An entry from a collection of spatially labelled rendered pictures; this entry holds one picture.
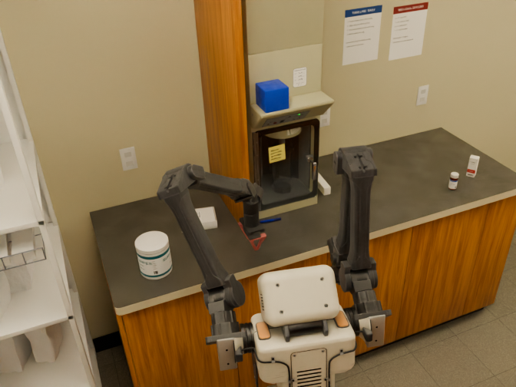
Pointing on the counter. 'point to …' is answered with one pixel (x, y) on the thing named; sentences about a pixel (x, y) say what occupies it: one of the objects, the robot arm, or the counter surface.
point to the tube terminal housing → (314, 73)
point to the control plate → (286, 118)
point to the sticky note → (276, 153)
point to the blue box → (272, 95)
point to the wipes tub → (153, 255)
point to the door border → (256, 159)
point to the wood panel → (223, 90)
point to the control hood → (315, 104)
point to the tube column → (281, 24)
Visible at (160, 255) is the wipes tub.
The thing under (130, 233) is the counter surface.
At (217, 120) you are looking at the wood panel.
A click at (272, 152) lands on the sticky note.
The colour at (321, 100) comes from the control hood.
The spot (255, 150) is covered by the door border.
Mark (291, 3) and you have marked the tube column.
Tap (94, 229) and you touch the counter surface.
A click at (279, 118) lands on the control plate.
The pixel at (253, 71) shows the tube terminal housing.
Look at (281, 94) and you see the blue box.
